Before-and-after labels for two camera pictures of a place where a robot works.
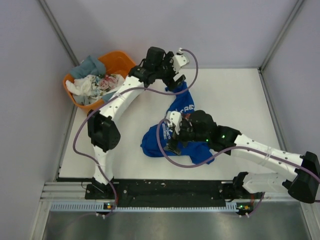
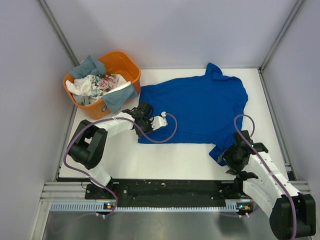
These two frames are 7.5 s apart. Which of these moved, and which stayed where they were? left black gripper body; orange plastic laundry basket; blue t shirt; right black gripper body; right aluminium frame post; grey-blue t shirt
Moved: right black gripper body; left black gripper body; blue t shirt
Stayed: orange plastic laundry basket; grey-blue t shirt; right aluminium frame post
